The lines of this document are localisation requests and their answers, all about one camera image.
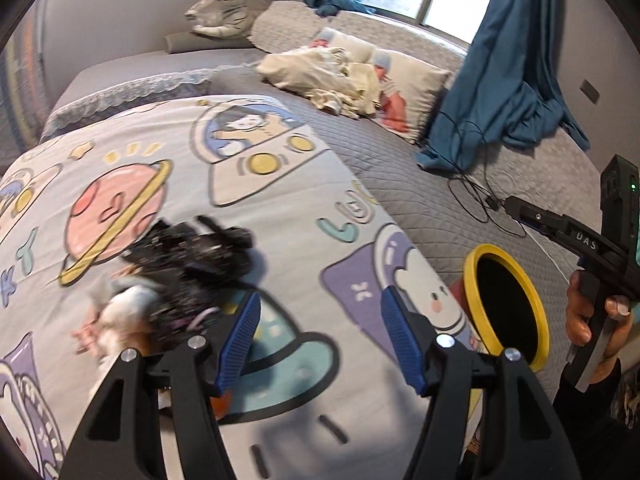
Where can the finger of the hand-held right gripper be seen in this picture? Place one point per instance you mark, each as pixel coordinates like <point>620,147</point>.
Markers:
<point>530,212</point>

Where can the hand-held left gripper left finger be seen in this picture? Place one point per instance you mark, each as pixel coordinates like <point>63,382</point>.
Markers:
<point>237,340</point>

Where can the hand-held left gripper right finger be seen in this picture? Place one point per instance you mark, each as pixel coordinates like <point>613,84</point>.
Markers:
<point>402,340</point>

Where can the dark patterned garment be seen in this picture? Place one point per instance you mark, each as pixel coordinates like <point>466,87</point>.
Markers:
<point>200,255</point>

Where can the yellow-rimmed black bin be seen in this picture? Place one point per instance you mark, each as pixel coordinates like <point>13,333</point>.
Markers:
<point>505,310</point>

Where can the white tissue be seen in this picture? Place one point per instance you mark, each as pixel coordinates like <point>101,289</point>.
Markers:
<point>127,310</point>

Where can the person's right forearm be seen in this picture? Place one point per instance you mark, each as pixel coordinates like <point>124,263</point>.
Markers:
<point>600,435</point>

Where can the person's right hand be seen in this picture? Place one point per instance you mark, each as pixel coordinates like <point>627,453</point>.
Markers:
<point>577,320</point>

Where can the black power adapter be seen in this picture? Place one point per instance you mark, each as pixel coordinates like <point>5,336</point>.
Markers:
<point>494,205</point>

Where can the grey quilted sofa bed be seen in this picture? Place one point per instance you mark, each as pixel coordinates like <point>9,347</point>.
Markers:
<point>400,170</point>

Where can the cartoon printed blanket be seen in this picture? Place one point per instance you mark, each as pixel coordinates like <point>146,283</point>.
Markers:
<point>300,200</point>

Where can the long blue curtain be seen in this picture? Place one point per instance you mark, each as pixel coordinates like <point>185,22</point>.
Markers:
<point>510,60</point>

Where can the baby print white pillow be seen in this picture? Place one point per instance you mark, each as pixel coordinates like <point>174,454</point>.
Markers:
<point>425,85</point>
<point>345,42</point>

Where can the cream crumpled cloth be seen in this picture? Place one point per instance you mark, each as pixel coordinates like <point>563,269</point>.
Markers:
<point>300,70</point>

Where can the grey bed with lace trim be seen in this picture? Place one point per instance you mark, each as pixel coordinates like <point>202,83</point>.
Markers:
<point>125,67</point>

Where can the grey bolster pillow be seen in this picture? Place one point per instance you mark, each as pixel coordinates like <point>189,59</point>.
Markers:
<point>200,42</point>

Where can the white tiger plush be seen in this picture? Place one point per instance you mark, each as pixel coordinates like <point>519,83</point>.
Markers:
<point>225,10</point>

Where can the grey wall switch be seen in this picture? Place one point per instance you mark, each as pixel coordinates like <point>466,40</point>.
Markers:
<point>591,91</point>

